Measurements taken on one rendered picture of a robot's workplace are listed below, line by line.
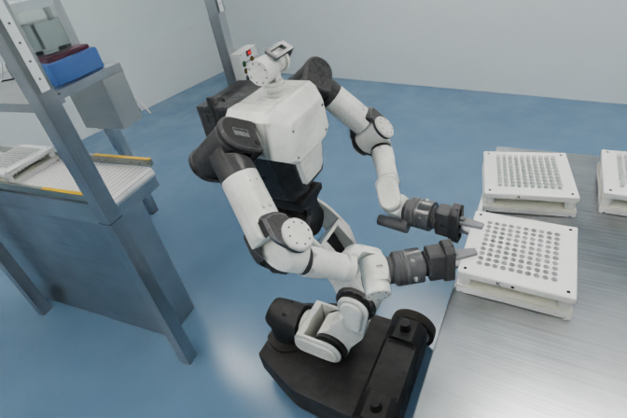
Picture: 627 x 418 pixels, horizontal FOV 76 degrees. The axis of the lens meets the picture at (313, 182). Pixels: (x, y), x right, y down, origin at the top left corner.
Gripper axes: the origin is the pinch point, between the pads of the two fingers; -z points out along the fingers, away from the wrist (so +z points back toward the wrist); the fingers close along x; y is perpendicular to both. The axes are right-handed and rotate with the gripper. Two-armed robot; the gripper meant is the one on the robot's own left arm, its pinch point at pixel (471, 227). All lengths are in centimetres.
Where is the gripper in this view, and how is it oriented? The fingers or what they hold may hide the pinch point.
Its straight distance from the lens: 118.1
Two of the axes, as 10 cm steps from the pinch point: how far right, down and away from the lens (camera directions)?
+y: -5.8, 5.2, -6.2
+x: 1.6, 8.2, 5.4
